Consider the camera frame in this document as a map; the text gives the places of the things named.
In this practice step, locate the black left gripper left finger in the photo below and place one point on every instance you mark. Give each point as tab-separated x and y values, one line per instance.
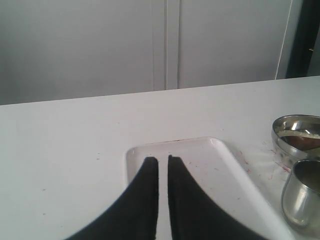
134	215

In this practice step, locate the brown wooden spoon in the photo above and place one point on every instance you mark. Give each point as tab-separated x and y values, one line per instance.
302	143

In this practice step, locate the small steel cup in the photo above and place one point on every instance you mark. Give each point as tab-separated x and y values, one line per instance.
300	198

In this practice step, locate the steel bowl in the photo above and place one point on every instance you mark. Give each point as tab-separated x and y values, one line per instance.
287	153

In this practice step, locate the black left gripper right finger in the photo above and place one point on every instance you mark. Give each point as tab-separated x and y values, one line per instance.
193	214

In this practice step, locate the white rice grains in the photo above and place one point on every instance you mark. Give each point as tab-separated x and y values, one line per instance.
299	133

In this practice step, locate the white rectangular tray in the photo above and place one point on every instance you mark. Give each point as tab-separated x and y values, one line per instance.
220	175

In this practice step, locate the white cabinet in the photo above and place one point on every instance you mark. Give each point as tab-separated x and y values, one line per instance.
63	49

